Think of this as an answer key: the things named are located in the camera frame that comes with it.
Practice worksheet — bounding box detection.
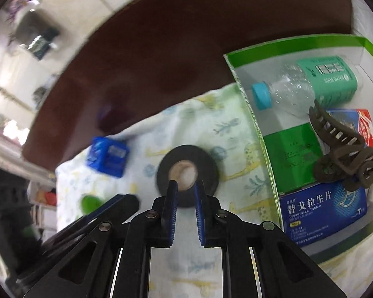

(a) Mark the brown hair claw clip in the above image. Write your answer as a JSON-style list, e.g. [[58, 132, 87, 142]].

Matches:
[[309, 99, 373, 190]]

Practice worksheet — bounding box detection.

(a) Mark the green white cardboard box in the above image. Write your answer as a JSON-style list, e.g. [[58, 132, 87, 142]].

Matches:
[[223, 34, 373, 257]]

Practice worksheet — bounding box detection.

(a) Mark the green white plastic toy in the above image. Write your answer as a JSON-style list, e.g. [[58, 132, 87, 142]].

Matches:
[[81, 194, 108, 215]]

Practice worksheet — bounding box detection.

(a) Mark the green medicine packet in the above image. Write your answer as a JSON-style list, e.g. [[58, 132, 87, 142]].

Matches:
[[264, 123, 324, 193]]

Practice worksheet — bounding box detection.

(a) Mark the black tape roll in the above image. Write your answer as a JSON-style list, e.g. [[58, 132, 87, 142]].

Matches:
[[156, 145, 220, 208]]

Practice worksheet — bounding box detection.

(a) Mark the blue pencil sharpener box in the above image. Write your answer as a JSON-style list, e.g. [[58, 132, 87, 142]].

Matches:
[[86, 137, 130, 178]]

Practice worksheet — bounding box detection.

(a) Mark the dark hanging wall item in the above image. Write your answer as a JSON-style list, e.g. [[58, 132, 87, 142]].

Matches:
[[28, 26, 61, 60]]

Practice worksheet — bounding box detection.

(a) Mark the blue medicine box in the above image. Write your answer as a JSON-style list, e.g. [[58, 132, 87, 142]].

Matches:
[[279, 180, 369, 239]]

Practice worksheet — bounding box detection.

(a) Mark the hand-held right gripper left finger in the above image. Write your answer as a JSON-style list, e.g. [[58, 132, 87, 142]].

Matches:
[[23, 180, 178, 298]]

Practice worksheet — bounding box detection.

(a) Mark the white shelf unit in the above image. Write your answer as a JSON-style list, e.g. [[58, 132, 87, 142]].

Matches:
[[0, 127, 57, 233]]

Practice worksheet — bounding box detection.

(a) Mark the blue red playing card box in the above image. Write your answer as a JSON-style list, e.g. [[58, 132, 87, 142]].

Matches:
[[326, 109, 373, 154]]

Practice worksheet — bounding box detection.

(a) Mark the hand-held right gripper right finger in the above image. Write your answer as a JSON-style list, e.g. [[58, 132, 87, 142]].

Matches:
[[194, 180, 348, 298]]

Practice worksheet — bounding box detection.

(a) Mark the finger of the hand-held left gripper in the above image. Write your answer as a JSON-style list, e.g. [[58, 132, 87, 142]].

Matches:
[[15, 194, 140, 284]]

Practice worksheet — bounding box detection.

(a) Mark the plastic bottle with teal label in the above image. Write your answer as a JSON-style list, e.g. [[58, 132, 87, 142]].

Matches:
[[251, 56, 359, 118]]

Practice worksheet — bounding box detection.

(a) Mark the printed white cloth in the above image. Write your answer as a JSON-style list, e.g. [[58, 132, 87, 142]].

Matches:
[[54, 84, 373, 298]]

